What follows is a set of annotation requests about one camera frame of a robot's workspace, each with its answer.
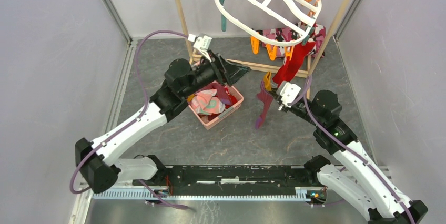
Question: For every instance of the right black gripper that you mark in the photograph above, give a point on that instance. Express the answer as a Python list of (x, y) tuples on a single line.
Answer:
[(282, 108)]

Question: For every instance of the maroon purple sock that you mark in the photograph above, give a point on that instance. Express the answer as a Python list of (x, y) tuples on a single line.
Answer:
[(265, 97), (221, 93)]

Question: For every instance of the plain red sock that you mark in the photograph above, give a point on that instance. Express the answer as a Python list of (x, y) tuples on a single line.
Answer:
[(288, 71)]

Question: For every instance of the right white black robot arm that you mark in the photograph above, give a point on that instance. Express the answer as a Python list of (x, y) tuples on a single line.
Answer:
[(367, 189)]

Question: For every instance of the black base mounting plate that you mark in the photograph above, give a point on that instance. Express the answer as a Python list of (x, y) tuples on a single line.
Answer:
[(232, 180)]

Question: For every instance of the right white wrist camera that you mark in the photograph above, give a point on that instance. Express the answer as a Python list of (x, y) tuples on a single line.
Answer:
[(290, 87)]

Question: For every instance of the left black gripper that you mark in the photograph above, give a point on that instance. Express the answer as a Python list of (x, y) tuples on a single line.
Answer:
[(225, 72)]

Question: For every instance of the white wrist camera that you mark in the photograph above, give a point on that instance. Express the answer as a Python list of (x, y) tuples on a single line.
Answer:
[(201, 43), (290, 87)]

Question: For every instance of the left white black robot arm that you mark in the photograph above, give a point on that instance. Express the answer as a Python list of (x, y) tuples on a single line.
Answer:
[(99, 161)]

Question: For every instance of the pink green patterned sock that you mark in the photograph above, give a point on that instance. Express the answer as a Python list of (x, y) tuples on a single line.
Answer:
[(206, 102)]

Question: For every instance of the pink perforated plastic basket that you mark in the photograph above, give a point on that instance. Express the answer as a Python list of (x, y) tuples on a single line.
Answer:
[(208, 121)]

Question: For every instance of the pink camouflage cloth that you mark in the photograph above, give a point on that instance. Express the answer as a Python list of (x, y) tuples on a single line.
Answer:
[(317, 35)]

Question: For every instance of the wooden rack frame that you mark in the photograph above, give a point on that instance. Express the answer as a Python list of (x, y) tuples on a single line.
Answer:
[(312, 62)]

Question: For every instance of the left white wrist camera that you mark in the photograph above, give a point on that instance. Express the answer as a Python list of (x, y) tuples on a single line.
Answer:
[(201, 43)]

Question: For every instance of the white round clip hanger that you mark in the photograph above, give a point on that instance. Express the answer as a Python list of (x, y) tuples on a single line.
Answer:
[(268, 6)]

